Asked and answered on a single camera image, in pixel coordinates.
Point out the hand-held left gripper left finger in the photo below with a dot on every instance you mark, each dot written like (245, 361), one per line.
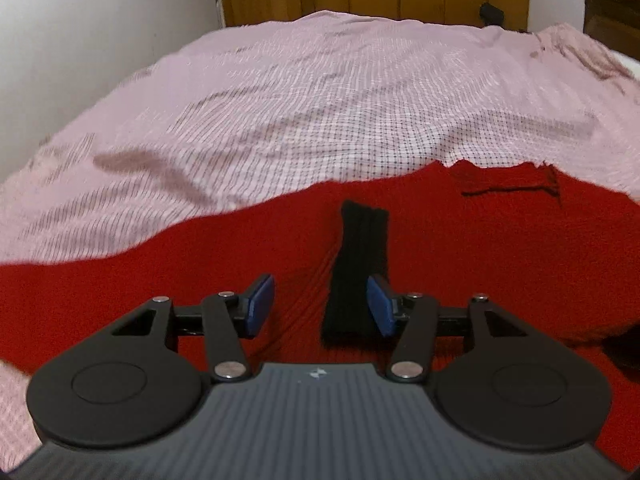
(260, 305)

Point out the pink checked bedsheet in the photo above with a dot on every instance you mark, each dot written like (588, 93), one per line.
(300, 110)

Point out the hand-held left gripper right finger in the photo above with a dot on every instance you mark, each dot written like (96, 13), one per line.
(381, 305)

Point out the white pillow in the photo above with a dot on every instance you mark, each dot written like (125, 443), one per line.
(629, 64)

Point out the red knitted garment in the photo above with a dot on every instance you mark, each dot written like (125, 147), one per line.
(150, 270)

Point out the black ribbed knit cloth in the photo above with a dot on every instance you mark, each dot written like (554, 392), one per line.
(350, 265)

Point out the dark wooden headboard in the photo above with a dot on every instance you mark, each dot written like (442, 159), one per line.
(612, 17)

